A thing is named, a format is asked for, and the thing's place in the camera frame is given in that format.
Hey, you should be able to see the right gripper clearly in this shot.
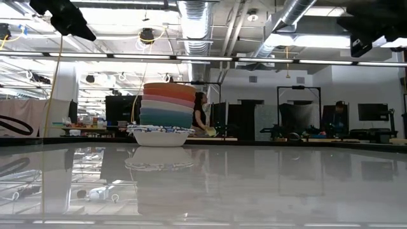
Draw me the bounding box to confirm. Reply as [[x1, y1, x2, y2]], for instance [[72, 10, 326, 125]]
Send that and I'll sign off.
[[336, 0, 407, 44]]

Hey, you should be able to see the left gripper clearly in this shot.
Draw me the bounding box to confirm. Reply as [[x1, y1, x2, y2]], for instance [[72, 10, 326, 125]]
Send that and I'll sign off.
[[29, 0, 97, 42]]

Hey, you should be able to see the orange bowl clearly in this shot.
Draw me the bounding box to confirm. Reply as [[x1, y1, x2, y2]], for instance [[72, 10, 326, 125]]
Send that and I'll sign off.
[[143, 82, 197, 95]]

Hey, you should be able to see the coral red bowl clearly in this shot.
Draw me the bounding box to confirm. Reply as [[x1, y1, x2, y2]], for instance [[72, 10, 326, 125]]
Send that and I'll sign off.
[[142, 88, 197, 103]]

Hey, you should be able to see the pink bowl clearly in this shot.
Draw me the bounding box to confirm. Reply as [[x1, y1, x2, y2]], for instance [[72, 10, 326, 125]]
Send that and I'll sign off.
[[142, 94, 196, 109]]

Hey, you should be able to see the black round ceiling fixture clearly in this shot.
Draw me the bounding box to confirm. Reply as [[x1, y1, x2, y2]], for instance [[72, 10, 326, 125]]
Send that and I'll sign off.
[[139, 27, 156, 45]]

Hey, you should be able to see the black monitor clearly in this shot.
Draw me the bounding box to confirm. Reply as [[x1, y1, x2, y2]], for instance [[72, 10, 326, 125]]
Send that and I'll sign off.
[[357, 103, 390, 122], [105, 95, 143, 127]]

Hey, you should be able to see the person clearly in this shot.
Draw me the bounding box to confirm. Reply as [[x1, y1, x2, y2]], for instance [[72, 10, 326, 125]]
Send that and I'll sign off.
[[330, 101, 350, 136], [191, 92, 210, 137]]

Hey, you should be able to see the beige cloth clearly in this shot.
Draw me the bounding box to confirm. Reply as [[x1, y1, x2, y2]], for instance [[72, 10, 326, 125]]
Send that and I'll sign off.
[[0, 98, 71, 138]]

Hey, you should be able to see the overhead strip light bar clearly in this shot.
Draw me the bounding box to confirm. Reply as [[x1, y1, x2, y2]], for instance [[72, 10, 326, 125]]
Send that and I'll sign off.
[[0, 52, 407, 68]]

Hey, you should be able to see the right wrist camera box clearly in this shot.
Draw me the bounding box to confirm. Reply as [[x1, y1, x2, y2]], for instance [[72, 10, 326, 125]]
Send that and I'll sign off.
[[349, 34, 373, 59]]

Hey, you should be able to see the silver ventilation duct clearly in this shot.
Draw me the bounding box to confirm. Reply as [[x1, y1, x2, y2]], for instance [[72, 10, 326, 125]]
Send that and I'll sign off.
[[176, 0, 213, 82], [254, 0, 319, 59]]

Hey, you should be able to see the black metal table frame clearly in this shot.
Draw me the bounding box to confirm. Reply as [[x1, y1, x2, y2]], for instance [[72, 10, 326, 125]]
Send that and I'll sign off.
[[0, 136, 407, 153]]

